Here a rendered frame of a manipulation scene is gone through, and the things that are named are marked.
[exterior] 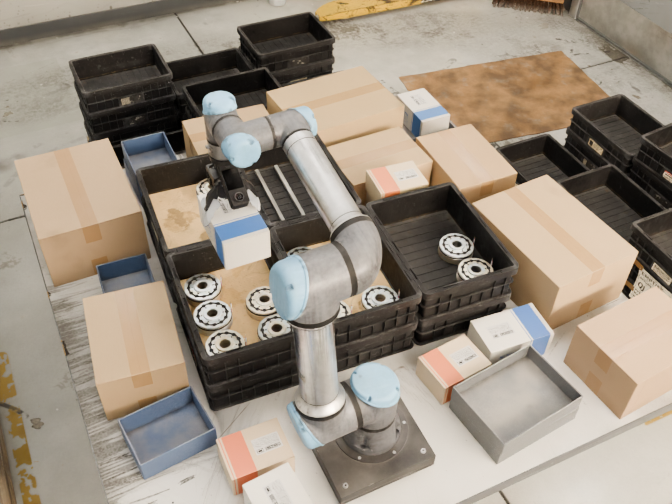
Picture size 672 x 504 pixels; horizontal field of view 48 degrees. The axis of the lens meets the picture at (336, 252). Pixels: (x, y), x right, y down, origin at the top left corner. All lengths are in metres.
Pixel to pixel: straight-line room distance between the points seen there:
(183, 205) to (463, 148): 0.96
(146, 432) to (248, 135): 0.83
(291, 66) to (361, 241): 2.32
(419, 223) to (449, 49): 2.70
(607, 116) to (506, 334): 1.91
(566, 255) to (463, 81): 2.52
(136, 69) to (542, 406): 2.52
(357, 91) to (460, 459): 1.40
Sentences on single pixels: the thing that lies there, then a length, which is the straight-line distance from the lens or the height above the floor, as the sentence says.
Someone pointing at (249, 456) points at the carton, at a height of 0.77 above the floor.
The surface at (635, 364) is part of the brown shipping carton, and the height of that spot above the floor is 0.86.
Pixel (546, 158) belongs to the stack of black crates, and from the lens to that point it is 3.69.
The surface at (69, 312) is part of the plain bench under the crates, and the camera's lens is 2.38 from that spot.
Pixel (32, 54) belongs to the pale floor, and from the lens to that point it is 5.07.
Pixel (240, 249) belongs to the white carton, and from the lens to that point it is 1.88.
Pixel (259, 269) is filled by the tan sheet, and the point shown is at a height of 0.83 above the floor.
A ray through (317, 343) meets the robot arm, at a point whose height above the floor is 1.20.
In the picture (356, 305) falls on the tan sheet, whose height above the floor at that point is 0.83.
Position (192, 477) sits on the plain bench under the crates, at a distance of 1.98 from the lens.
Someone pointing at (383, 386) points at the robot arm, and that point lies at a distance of 1.78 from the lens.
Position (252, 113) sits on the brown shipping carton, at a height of 0.86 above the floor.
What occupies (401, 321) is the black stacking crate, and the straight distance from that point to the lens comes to 2.08.
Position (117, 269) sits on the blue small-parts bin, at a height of 0.74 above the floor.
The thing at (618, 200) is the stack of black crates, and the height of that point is 0.38.
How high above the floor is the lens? 2.42
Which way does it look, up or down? 45 degrees down
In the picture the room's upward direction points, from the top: 2 degrees clockwise
